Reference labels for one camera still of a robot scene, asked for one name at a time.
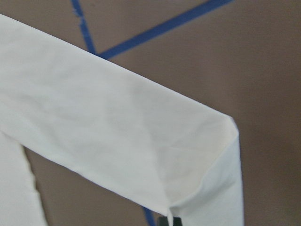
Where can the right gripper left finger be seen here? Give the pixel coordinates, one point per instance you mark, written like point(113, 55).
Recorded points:
point(162, 221)

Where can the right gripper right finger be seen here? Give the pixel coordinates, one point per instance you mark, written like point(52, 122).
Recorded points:
point(177, 221)

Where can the cream long-sleeve cat shirt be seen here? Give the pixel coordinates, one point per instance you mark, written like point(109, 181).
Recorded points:
point(130, 135)

